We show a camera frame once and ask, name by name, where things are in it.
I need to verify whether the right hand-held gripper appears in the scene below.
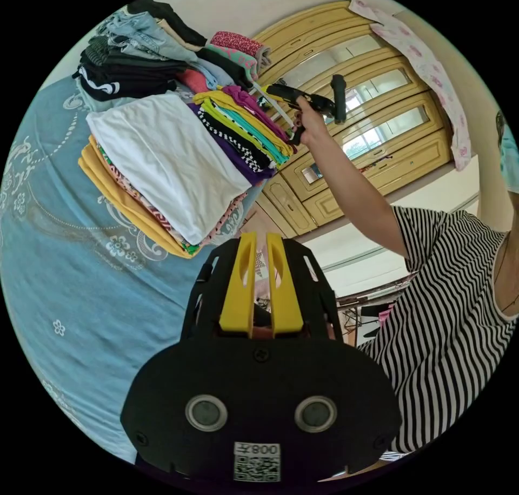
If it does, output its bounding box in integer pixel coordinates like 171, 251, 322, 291
261, 83, 337, 147

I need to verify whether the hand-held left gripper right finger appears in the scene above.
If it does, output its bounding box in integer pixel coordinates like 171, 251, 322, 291
266, 232, 303, 339

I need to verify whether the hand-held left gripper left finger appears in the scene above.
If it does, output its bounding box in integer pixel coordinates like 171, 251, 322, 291
218, 232, 257, 339

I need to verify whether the person's right forearm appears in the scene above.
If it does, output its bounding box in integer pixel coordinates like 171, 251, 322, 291
306, 131, 409, 259

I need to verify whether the person's right hand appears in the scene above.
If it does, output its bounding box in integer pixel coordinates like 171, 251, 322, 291
293, 97, 340, 148

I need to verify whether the pile of clothes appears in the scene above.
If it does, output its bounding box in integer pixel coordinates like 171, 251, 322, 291
72, 0, 299, 260

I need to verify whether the bed with blue printed sheet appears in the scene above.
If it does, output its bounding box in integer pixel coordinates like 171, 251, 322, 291
0, 75, 269, 464

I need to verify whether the yellow wooden cupboard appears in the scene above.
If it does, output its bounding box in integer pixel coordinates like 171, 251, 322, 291
243, 0, 472, 240

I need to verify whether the person's body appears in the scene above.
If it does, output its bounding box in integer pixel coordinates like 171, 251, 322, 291
356, 109, 519, 456

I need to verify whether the pink floral cloth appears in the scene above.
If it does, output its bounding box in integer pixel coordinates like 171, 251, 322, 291
348, 0, 474, 173

